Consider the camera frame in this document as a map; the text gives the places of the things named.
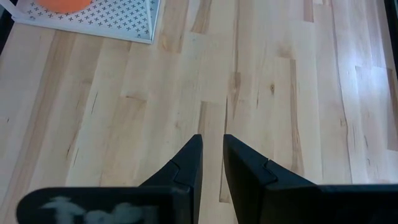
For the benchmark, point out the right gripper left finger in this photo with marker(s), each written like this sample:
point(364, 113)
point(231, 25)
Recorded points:
point(183, 186)

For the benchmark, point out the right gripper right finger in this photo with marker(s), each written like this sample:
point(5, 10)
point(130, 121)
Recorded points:
point(248, 186)

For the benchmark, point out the orange plastic mini bowl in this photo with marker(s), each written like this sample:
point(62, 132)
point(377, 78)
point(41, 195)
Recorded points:
point(63, 4)

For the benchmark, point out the white perforated metal tray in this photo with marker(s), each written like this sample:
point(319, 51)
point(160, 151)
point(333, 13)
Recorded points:
point(118, 18)

